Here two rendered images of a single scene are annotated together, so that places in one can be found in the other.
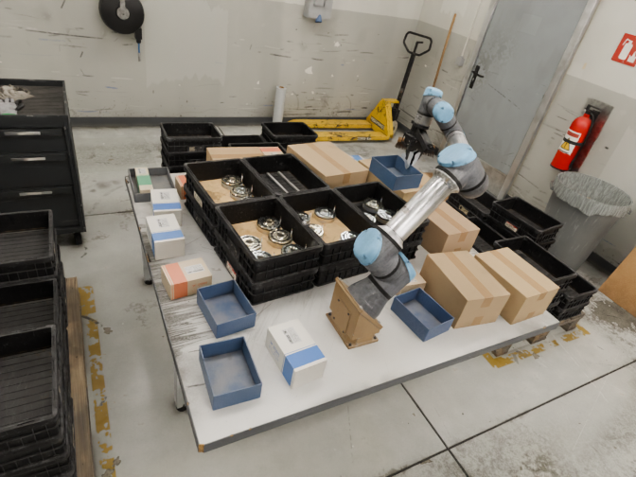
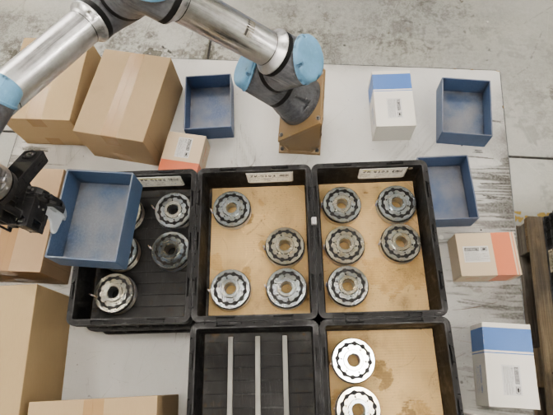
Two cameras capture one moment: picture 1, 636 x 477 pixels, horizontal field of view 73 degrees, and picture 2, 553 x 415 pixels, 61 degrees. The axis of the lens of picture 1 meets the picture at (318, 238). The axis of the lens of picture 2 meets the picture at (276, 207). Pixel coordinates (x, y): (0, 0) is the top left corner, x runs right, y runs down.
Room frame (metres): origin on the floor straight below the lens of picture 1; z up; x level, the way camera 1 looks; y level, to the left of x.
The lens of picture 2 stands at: (1.84, 0.28, 2.05)
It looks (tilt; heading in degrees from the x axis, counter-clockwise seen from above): 69 degrees down; 225
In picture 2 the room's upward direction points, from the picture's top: 8 degrees counter-clockwise
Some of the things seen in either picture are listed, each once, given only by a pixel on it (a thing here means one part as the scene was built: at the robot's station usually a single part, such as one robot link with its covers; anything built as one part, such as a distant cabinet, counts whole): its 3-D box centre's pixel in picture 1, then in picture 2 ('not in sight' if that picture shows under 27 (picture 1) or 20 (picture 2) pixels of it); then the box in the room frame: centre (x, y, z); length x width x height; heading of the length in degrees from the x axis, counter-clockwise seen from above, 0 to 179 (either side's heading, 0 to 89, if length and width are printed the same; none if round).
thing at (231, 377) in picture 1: (229, 371); (462, 111); (0.87, 0.19, 0.73); 0.20 x 0.15 x 0.07; 31
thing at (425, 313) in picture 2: (267, 227); (374, 235); (1.45, 0.21, 0.92); 0.40 x 0.30 x 0.02; 39
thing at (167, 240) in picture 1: (165, 236); (503, 365); (1.48, 0.65, 0.74); 0.20 x 0.12 x 0.09; 34
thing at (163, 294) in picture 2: (377, 215); (142, 249); (1.82, -0.26, 0.87); 0.40 x 0.30 x 0.11; 39
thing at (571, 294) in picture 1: (551, 287); not in sight; (2.42, -1.62, 0.26); 0.40 x 0.30 x 0.23; 33
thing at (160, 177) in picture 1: (151, 184); not in sight; (1.91, 0.90, 0.72); 0.27 x 0.20 x 0.05; 32
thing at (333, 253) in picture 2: (280, 236); (345, 244); (1.49, 0.16, 0.86); 0.10 x 0.10 x 0.01
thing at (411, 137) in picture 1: (415, 135); (15, 202); (1.91, -0.34, 1.26); 0.09 x 0.08 x 0.12; 32
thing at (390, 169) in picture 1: (395, 171); (96, 219); (1.84, -0.28, 1.10); 0.20 x 0.15 x 0.07; 33
